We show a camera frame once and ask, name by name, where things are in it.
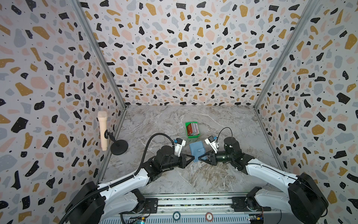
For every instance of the stack of cards in tray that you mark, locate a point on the stack of cards in tray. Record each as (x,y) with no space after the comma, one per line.
(192,129)

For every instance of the green plastic card tray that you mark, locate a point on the green plastic card tray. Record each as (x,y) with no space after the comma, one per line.
(191,137)

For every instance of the blue card holder wallet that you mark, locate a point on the blue card holder wallet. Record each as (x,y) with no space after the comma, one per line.
(197,149)

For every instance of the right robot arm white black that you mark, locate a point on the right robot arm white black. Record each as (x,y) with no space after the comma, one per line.
(297,194)

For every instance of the green round sticker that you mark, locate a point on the green round sticker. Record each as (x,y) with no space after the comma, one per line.
(176,216)

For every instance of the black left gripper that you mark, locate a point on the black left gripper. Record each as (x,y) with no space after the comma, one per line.
(184,162)

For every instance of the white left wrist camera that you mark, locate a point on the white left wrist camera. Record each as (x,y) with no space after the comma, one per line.
(179,144)

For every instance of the red round sticker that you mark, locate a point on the red round sticker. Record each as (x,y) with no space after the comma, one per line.
(209,217)

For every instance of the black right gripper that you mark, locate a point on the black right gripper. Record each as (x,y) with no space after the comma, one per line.
(214,159)

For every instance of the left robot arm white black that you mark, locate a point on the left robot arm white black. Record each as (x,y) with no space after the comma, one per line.
(96,202)

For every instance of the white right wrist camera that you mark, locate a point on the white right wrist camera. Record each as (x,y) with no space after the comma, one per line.
(212,142)

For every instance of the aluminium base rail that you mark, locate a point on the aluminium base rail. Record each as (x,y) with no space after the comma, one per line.
(227,208)

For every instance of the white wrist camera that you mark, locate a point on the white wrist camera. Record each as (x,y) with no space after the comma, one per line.
(212,142)
(179,144)

